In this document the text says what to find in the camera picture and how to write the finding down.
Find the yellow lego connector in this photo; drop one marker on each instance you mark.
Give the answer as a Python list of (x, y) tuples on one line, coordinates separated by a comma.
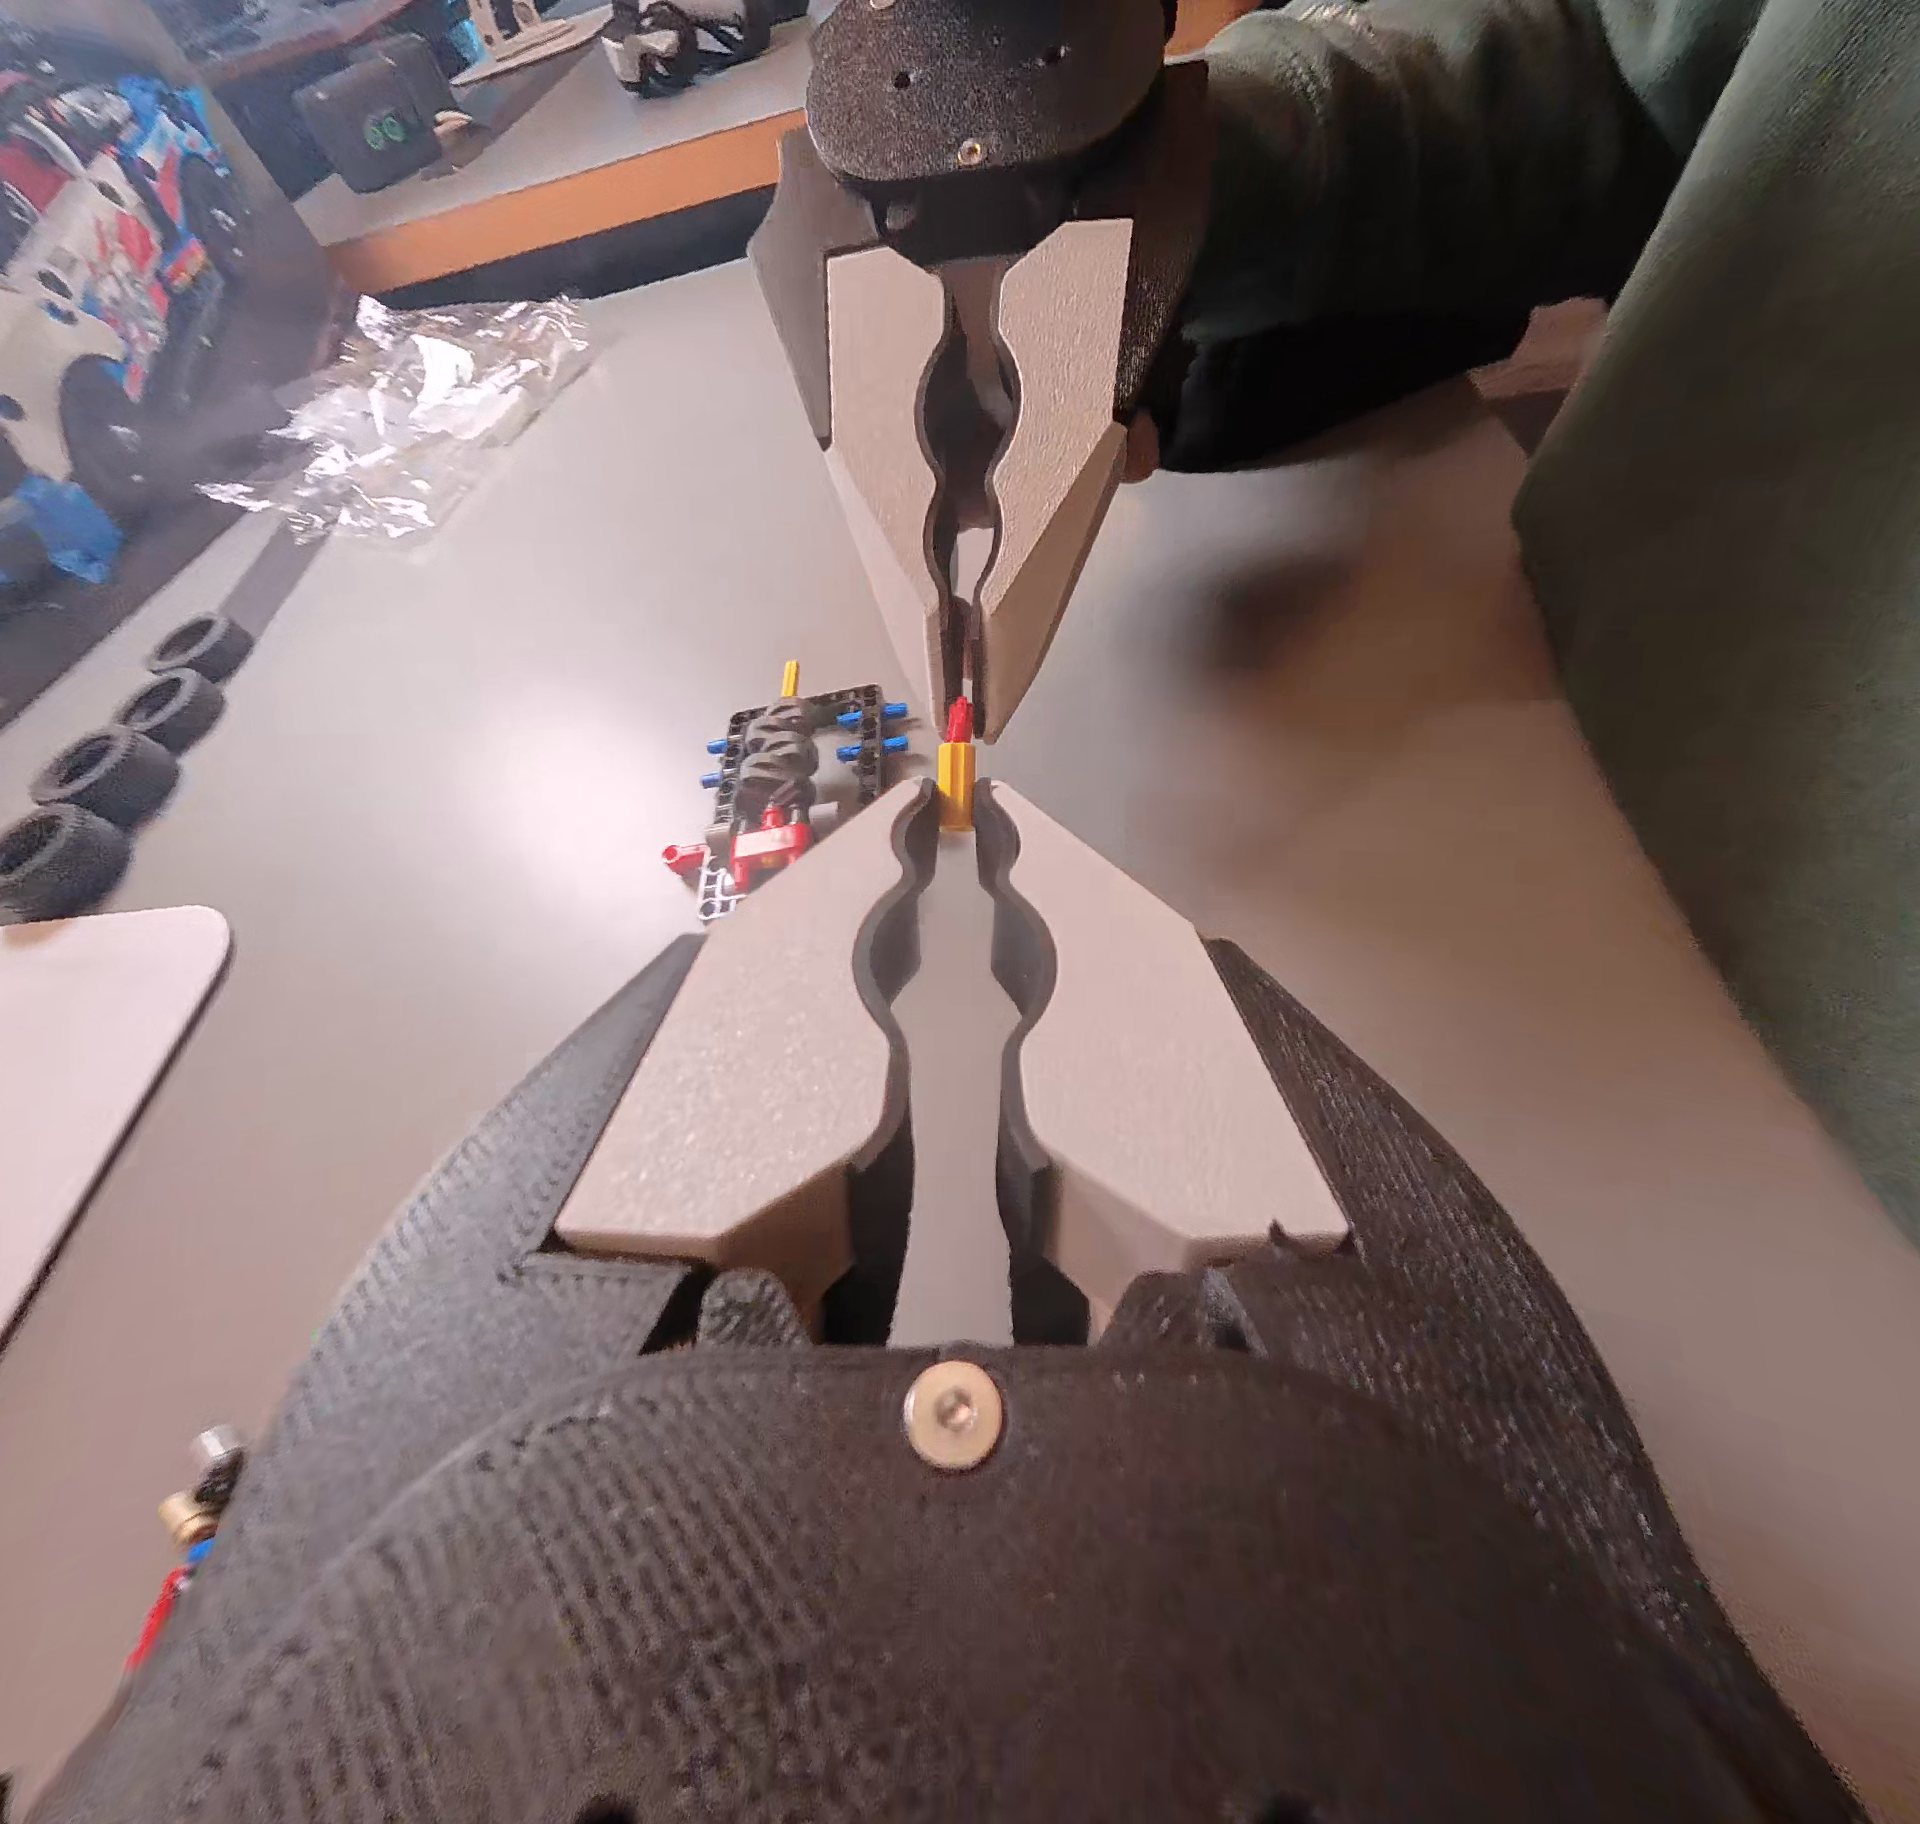
[(956, 780)]

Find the black lego set box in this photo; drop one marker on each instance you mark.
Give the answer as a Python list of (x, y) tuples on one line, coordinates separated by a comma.
[(90, 278)]

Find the black device with green rings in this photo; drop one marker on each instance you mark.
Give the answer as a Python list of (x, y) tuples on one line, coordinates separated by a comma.
[(376, 114)]

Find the black lego frame assembly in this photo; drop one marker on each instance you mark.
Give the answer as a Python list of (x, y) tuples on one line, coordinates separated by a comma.
[(781, 775)]

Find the white and black device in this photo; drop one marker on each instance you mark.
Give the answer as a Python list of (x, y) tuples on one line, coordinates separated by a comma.
[(668, 47)]

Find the pile of small lego pieces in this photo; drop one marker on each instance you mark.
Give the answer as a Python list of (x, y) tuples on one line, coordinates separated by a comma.
[(188, 1515)]

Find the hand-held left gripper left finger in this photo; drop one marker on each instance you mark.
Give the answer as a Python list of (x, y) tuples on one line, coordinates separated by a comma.
[(736, 1089)]

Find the clear crumpled plastic bag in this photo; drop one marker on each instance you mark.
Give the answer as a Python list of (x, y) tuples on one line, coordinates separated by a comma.
[(405, 413)]

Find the wood-edged side table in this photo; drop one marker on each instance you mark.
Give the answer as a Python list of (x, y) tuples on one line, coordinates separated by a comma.
[(631, 158)]

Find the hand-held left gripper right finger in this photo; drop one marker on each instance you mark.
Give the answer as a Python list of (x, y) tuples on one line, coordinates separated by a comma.
[(1186, 1089)]

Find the person's right hand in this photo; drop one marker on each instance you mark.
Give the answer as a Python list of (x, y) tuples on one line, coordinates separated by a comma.
[(1306, 393)]

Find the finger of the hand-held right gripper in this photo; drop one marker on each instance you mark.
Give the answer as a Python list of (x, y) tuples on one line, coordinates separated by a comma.
[(877, 413), (1072, 385)]

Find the black lego tire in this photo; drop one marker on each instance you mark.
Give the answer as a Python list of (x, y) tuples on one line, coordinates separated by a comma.
[(202, 648), (170, 709), (60, 859), (105, 777)]

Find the person's right forearm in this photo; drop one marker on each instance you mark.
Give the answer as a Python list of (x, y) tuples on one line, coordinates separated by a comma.
[(1426, 128)]

